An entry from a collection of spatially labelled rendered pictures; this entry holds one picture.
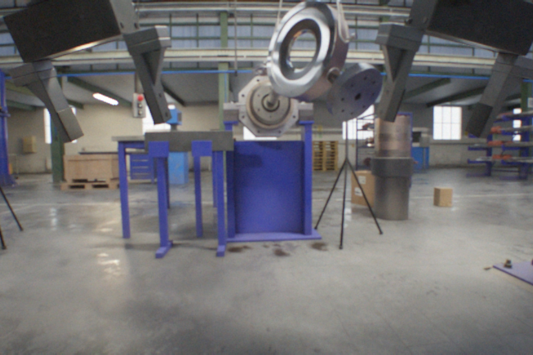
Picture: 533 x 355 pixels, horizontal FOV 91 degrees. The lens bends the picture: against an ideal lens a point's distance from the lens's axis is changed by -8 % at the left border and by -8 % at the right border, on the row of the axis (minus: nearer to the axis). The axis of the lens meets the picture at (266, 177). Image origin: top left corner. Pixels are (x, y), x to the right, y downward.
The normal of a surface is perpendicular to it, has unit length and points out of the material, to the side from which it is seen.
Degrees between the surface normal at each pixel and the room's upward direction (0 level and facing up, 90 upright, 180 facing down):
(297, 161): 90
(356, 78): 131
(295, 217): 90
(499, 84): 83
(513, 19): 113
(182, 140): 90
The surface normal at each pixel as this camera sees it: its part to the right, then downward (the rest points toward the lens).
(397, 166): -0.16, 0.08
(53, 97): 0.98, -0.13
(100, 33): -0.07, 0.47
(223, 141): 0.08, 0.07
